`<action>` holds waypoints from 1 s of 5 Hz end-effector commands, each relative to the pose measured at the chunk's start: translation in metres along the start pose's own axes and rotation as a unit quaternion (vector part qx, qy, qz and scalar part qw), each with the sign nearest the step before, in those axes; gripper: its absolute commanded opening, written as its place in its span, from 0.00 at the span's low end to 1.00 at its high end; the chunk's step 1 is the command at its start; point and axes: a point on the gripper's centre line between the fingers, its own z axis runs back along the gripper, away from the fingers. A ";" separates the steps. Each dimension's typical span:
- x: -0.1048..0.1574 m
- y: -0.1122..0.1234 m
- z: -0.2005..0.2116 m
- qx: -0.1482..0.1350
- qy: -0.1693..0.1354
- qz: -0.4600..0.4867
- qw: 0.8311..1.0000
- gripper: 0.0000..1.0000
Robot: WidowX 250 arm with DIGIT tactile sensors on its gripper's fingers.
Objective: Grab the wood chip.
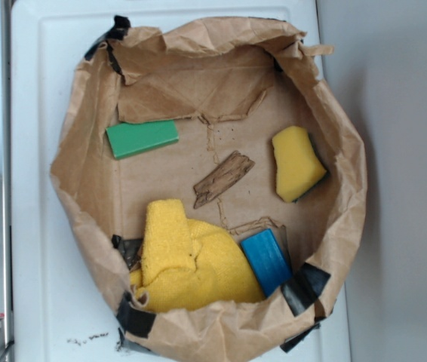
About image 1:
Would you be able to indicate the brown wood chip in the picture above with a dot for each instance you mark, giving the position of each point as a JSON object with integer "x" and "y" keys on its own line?
{"x": 222, "y": 178}

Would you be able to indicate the brown paper bag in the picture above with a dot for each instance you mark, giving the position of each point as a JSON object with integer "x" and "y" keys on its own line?
{"x": 229, "y": 84}

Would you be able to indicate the blue wooden block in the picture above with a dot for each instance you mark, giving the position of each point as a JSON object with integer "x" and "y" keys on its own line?
{"x": 266, "y": 260}

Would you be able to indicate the yellow sponge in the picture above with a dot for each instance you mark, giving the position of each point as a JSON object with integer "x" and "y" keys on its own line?
{"x": 298, "y": 168}

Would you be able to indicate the yellow cloth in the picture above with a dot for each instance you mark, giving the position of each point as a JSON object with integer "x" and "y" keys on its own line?
{"x": 188, "y": 263}

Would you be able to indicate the green wooden block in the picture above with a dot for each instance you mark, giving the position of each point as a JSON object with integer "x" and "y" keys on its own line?
{"x": 128, "y": 139}

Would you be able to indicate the black tape strip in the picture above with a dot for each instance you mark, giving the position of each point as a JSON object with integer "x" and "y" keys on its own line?
{"x": 304, "y": 288}

